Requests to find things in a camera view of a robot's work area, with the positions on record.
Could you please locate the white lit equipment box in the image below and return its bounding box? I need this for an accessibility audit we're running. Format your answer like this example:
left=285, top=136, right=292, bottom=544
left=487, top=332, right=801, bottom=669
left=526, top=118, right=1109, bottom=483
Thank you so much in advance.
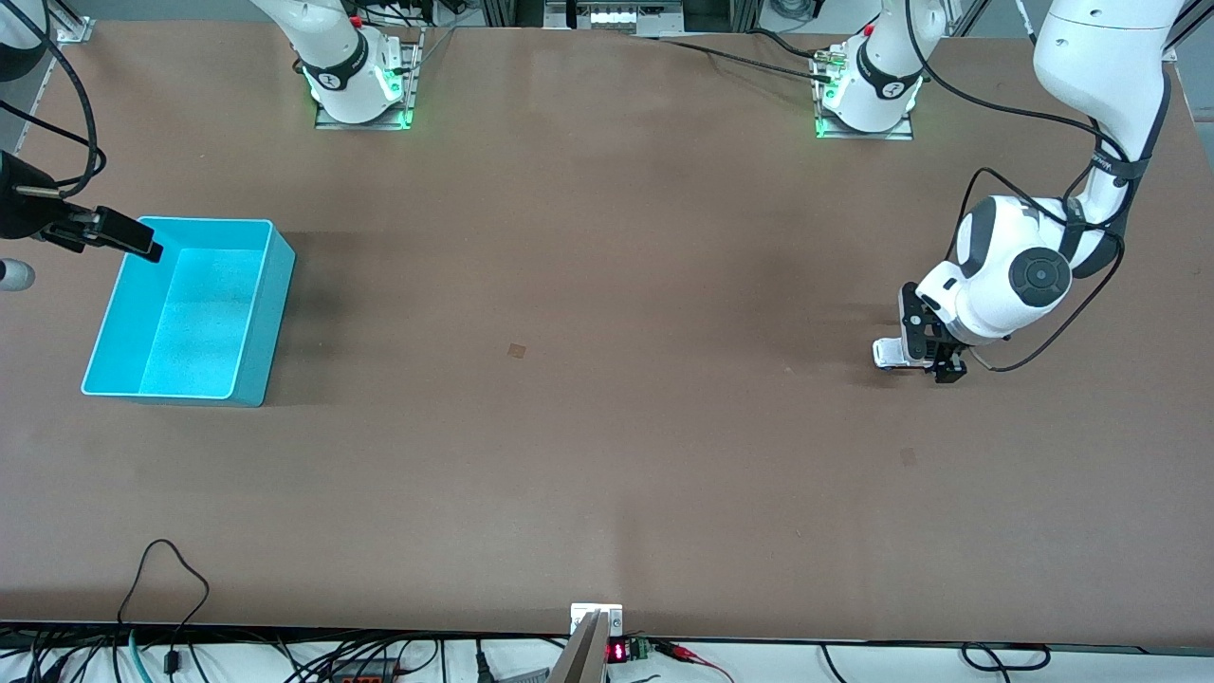
left=545, top=0, right=686, bottom=34

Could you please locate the teal plastic storage bin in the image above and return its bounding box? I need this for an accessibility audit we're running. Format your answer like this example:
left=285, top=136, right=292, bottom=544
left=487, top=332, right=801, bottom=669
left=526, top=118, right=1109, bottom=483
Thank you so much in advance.
left=81, top=216, right=297, bottom=409

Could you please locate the black coiled cable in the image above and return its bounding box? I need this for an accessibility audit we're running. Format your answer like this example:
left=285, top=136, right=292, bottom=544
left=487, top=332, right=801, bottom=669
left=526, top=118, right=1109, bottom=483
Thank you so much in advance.
left=960, top=642, right=1052, bottom=673

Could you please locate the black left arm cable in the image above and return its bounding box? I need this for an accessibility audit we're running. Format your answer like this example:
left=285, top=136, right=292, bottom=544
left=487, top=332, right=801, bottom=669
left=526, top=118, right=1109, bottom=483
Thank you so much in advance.
left=906, top=0, right=1153, bottom=373

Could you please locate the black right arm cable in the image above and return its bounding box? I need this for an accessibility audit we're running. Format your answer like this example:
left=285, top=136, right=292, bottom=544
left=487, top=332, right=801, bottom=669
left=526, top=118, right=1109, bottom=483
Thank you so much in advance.
left=0, top=0, right=103, bottom=195

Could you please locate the red clip wire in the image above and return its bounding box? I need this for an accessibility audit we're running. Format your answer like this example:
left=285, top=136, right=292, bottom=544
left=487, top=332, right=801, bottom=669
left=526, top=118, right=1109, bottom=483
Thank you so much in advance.
left=653, top=641, right=733, bottom=683

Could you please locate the thin black table cable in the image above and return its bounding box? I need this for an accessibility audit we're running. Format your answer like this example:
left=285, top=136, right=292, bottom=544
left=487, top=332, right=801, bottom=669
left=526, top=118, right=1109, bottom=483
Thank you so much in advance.
left=631, top=34, right=837, bottom=83

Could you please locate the thick black table cable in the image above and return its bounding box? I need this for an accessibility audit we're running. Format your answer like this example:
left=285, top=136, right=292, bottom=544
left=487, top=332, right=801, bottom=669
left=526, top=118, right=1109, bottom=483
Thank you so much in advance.
left=749, top=28, right=828, bottom=62

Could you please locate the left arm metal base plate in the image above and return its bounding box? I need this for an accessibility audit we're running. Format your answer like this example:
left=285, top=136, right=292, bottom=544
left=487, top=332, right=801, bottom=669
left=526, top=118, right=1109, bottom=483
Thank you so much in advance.
left=814, top=90, right=916, bottom=141

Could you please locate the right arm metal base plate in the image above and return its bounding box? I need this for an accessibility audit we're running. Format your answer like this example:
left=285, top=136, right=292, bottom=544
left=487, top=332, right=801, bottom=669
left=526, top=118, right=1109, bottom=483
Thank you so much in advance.
left=315, top=28, right=423, bottom=131

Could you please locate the small metal table bracket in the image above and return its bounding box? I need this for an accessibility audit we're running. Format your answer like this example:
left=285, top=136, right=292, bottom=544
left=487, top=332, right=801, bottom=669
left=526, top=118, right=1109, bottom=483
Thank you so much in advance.
left=569, top=602, right=625, bottom=638

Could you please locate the white toy pickup truck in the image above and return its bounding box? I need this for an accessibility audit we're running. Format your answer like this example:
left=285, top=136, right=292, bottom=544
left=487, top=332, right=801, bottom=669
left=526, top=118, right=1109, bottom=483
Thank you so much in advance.
left=872, top=337, right=935, bottom=373

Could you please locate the thin black looped cable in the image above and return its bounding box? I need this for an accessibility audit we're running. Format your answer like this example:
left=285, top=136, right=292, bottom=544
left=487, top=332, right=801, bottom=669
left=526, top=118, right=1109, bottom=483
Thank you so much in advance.
left=116, top=539, right=212, bottom=676

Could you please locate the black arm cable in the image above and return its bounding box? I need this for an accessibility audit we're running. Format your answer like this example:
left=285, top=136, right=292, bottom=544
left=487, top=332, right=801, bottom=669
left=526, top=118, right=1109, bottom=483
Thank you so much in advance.
left=0, top=0, right=103, bottom=195
left=906, top=0, right=1153, bottom=373

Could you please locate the grey aluminium mounting bar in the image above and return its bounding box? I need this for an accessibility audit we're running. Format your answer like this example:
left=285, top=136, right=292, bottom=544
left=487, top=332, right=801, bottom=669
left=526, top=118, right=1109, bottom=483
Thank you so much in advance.
left=548, top=610, right=610, bottom=683

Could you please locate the black cable bundle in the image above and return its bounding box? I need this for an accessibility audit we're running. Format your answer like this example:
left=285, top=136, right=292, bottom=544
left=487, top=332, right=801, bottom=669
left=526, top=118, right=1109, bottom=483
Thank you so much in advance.
left=0, top=626, right=447, bottom=683

